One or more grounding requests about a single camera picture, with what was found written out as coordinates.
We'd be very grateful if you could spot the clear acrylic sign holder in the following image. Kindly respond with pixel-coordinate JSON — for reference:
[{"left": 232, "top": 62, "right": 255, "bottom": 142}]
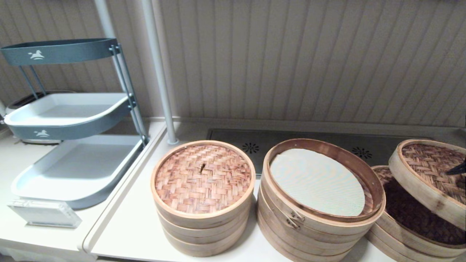
[{"left": 7, "top": 199, "right": 82, "bottom": 229}]

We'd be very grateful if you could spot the large bamboo steamer basket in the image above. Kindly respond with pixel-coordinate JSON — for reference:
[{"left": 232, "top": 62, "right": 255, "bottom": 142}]
[
  {"left": 364, "top": 222, "right": 466, "bottom": 262},
  {"left": 256, "top": 193, "right": 368, "bottom": 262},
  {"left": 261, "top": 138, "right": 386, "bottom": 239}
]

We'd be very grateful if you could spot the small woven bamboo steamer lid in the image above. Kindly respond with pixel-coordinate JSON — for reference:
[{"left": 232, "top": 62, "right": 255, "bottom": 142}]
[{"left": 151, "top": 140, "right": 256, "bottom": 230}]

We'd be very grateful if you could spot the white round steamer liner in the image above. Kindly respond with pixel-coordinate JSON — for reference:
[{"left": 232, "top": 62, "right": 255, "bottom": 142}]
[{"left": 269, "top": 148, "right": 366, "bottom": 217}]

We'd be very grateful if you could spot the grey storage rack tray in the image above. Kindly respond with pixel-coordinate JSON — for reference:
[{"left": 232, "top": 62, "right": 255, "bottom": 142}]
[
  {"left": 0, "top": 38, "right": 118, "bottom": 66},
  {"left": 10, "top": 135, "right": 145, "bottom": 210},
  {"left": 3, "top": 92, "right": 132, "bottom": 141}
]

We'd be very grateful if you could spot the small bamboo steamer basket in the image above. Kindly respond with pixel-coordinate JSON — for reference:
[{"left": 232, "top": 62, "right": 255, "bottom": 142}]
[
  {"left": 162, "top": 226, "right": 249, "bottom": 258},
  {"left": 157, "top": 204, "right": 252, "bottom": 245}
]

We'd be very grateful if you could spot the right bamboo steamer with lid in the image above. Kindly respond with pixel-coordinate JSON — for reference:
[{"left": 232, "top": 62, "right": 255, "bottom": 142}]
[{"left": 371, "top": 166, "right": 466, "bottom": 258}]

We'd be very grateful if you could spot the white round support pole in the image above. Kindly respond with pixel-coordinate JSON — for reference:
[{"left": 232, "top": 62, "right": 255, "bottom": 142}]
[
  {"left": 94, "top": 0, "right": 118, "bottom": 40},
  {"left": 141, "top": 0, "right": 179, "bottom": 145}
]

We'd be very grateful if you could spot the dark steel drain tray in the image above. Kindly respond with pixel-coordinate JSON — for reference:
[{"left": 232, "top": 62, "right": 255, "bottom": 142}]
[{"left": 206, "top": 128, "right": 434, "bottom": 176}]

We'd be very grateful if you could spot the grey metal rack frame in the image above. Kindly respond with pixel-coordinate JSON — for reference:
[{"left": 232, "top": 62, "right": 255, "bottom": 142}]
[{"left": 17, "top": 44, "right": 149, "bottom": 145}]

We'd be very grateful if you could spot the large woven bamboo steamer lid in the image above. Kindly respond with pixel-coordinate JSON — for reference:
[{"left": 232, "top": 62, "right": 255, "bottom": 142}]
[{"left": 388, "top": 139, "right": 466, "bottom": 230}]

